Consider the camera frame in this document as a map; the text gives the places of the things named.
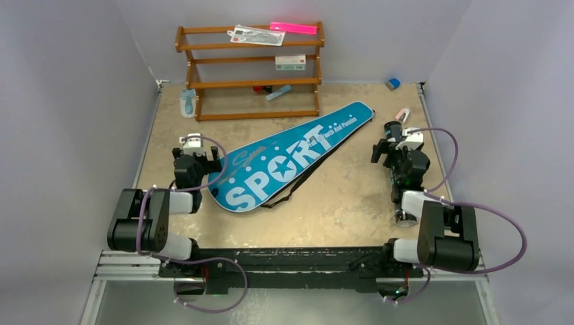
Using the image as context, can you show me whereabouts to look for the black shuttlecock tube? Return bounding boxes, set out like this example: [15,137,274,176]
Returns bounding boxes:
[383,121,422,228]

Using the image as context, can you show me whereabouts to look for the blue racket bag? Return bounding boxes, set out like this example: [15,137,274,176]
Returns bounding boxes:
[208,102,374,213]

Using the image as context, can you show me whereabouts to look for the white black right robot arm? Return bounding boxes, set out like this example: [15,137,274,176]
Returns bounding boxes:
[371,137,479,272]

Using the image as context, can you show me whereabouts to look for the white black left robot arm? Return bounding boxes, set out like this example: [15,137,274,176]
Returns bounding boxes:
[107,146,222,277]

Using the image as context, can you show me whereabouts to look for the pink white small clip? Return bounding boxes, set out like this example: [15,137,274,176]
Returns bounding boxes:
[395,108,410,124]

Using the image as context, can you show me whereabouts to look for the blue white eraser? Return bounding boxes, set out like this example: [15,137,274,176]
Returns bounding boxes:
[385,78,401,91]

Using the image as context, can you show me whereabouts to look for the blue white packaged item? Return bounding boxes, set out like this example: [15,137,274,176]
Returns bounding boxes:
[179,89,196,118]

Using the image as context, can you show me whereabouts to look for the wooden shelf rack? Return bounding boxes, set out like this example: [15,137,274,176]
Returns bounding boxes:
[175,21,326,121]

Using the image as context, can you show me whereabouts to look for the red black stamp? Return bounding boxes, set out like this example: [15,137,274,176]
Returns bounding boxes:
[252,85,273,94]

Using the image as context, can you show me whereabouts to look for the white green small box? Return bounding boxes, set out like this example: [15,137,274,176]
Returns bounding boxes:
[275,54,307,71]

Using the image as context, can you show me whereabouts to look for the white plastic package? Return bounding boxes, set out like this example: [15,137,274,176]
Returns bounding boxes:
[227,25,286,47]

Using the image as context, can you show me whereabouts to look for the pink ruler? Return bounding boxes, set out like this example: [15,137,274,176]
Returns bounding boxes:
[269,22,317,35]

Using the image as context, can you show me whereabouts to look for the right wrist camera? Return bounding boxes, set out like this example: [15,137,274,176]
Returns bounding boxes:
[395,128,424,150]

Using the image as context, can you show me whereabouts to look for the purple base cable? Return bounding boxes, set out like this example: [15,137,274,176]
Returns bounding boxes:
[148,253,249,315]

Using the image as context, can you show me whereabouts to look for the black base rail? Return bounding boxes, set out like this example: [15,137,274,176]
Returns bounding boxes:
[158,243,424,295]

